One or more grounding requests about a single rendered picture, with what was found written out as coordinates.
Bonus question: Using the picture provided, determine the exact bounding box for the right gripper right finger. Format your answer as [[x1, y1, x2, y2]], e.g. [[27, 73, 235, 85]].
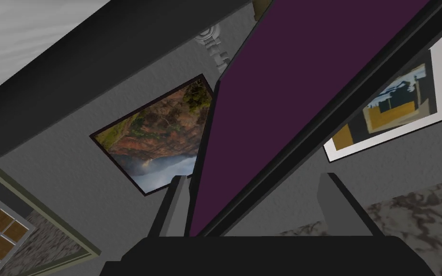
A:
[[316, 172, 385, 237]]

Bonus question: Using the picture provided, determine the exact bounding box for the purple door leaf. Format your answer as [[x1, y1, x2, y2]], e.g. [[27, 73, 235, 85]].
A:
[[184, 0, 442, 238]]

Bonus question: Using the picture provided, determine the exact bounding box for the abstract picture with white frame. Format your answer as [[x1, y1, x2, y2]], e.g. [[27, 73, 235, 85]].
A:
[[322, 35, 442, 163]]

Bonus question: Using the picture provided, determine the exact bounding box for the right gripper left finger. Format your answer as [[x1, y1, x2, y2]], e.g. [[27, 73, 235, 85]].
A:
[[148, 174, 192, 238]]

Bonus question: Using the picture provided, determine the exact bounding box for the white ornate wall ornament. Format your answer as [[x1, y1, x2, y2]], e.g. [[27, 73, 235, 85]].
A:
[[193, 23, 231, 75]]

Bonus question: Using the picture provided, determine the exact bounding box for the landscape picture with black frame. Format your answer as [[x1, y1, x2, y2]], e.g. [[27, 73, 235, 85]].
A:
[[89, 73, 215, 197]]

